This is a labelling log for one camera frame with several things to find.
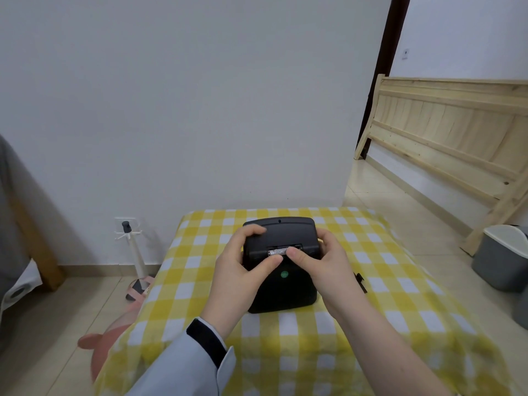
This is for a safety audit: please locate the person's right hand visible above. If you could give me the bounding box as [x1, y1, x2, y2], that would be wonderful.
[286, 228, 367, 321]

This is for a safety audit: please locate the person's left hand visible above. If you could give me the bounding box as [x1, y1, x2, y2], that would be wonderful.
[200, 224, 284, 327]

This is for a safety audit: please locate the light wooden bed headboard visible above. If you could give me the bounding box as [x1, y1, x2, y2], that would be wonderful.
[353, 73, 528, 257]

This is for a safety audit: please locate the yellow checkered tablecloth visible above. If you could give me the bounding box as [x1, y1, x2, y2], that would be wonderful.
[94, 207, 513, 396]

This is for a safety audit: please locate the pink and black slipper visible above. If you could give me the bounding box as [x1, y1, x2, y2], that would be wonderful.
[125, 275, 156, 302]

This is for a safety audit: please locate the white stand with black tip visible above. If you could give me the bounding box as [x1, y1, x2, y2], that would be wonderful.
[114, 220, 150, 285]

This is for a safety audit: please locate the grey plastic bin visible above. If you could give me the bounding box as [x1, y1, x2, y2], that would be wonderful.
[513, 280, 528, 331]

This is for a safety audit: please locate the black plastic device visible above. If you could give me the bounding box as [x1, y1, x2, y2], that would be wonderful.
[242, 217, 322, 314]

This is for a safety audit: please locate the grey bin with white lid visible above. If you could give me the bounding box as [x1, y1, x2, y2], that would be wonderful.
[471, 224, 528, 293]

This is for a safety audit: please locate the dark brown door frame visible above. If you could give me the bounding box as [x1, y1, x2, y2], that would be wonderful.
[356, 0, 412, 158]

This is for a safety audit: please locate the person's left forearm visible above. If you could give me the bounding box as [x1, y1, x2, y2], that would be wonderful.
[124, 317, 237, 396]

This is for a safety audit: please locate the grey cloth cover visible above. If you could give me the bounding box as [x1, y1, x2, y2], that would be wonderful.
[0, 135, 43, 356]

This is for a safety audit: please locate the white wall socket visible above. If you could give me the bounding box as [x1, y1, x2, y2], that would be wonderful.
[114, 217, 143, 236]

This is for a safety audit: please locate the brown wooden furniture leg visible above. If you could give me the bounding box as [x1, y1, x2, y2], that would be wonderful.
[8, 189, 67, 292]

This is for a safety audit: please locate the pink round stool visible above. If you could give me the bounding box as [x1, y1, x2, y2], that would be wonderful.
[78, 300, 141, 383]

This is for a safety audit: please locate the person's right forearm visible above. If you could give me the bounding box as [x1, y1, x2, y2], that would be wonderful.
[332, 293, 454, 396]

